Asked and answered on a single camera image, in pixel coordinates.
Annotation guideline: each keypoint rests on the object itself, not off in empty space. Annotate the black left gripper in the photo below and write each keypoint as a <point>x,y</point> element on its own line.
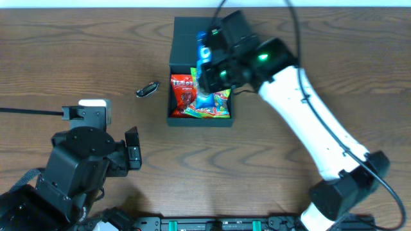
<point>132,153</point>

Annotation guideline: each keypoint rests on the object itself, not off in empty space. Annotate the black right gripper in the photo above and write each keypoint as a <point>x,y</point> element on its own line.
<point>212,77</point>

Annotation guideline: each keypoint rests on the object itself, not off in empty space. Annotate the blue Oreo pack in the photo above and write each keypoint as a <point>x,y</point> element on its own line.
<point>204,99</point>

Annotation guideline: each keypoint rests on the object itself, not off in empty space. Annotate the Haribo gummy bag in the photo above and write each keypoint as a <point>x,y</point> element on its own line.
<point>219,110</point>

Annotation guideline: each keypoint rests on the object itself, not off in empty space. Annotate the red candy bag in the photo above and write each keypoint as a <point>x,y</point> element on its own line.
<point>185,93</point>

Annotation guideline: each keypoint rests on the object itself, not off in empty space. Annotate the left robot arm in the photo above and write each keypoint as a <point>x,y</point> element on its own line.
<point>60,195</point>

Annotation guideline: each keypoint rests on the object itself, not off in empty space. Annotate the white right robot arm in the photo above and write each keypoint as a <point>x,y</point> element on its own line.
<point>349,171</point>

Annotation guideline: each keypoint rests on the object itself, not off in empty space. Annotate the black chocolate bar wrapper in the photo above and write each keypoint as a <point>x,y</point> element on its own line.
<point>147,90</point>

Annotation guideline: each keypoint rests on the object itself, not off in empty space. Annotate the black gift box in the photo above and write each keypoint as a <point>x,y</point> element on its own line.
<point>182,58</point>

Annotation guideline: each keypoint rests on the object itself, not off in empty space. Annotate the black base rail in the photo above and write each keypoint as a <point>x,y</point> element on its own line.
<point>116,220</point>

